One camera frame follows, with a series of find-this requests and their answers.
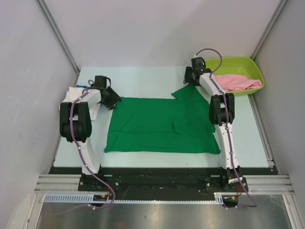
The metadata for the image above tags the lime green plastic basin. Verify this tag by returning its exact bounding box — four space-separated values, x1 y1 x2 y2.
205 56 265 96

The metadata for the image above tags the green t shirt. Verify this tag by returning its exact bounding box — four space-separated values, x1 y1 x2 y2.
104 85 221 155

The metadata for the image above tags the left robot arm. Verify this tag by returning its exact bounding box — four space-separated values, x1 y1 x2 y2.
59 75 122 191

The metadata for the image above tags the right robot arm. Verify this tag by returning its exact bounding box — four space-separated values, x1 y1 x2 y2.
184 56 243 191

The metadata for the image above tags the blue t shirt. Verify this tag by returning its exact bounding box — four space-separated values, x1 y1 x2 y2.
76 85 102 108

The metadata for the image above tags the pink t shirt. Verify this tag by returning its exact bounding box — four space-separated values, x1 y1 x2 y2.
214 74 263 92

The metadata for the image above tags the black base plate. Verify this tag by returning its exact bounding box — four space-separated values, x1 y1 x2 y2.
49 167 278 201

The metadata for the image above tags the aluminium rail left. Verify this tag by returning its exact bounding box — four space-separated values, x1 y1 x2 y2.
34 174 81 193

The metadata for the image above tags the aluminium rail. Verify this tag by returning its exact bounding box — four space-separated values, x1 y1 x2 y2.
244 175 295 195
34 174 81 193

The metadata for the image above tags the right aluminium frame post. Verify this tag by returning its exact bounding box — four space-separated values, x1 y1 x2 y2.
251 0 290 62

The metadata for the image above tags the aluminium frame post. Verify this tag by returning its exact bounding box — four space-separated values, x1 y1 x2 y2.
251 0 290 62
35 0 80 75

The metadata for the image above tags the left aluminium frame post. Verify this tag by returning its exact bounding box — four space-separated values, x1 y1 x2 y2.
35 0 80 75

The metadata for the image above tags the grey slotted cable duct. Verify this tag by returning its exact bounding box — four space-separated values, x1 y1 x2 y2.
44 192 229 205

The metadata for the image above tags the aluminium rail right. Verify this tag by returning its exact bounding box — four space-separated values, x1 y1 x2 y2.
244 175 295 195

